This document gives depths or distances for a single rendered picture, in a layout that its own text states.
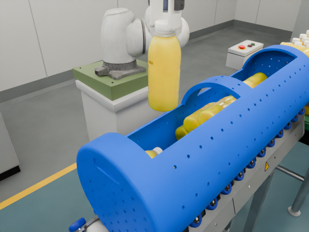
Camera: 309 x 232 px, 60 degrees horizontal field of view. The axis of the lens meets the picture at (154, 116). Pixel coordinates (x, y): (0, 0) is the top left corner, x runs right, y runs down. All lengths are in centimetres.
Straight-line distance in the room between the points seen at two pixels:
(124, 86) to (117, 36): 21
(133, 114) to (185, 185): 74
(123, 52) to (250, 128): 67
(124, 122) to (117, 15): 46
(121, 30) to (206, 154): 73
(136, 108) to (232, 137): 66
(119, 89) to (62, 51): 249
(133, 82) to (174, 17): 72
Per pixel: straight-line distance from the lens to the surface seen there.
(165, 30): 51
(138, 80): 121
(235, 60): 148
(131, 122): 126
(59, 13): 350
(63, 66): 365
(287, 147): 123
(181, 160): 55
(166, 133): 88
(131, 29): 118
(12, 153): 230
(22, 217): 213
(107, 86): 114
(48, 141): 270
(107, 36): 119
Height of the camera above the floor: 157
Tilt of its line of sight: 33 degrees down
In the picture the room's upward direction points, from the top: straight up
